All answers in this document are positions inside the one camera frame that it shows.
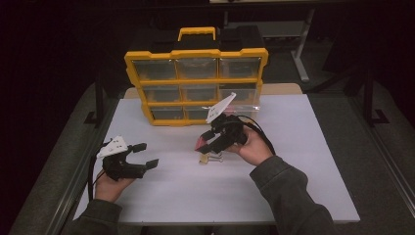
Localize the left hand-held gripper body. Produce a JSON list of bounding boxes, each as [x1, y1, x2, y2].
[[96, 135, 148, 182]]

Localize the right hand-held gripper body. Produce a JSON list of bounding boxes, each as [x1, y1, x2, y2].
[[205, 92, 249, 151]]

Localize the yellow binder clip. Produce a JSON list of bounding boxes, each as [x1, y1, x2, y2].
[[199, 153, 224, 165]]

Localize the clear plastic drawer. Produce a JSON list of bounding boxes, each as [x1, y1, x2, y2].
[[202, 82, 262, 116]]

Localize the yellow drawer organizer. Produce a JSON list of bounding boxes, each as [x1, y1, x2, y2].
[[123, 25, 270, 127]]

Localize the person's left hand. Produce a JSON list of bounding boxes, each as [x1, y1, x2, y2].
[[94, 169, 136, 204]]

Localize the person's right hand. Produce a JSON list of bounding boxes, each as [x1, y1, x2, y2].
[[224, 125, 275, 167]]

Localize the black metal stand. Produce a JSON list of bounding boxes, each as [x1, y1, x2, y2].
[[83, 74, 107, 128], [353, 70, 391, 128]]

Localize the white metal stand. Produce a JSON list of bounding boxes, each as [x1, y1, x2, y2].
[[224, 8, 317, 83]]

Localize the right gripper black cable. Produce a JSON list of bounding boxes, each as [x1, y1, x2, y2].
[[234, 114, 278, 157]]

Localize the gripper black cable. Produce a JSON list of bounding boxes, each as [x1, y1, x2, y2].
[[86, 140, 112, 202], [234, 114, 278, 157]]

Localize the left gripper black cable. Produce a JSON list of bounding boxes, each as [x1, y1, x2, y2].
[[86, 140, 112, 202]]

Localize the metal rail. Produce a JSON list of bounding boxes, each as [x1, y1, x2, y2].
[[346, 97, 415, 210], [53, 107, 120, 235]]

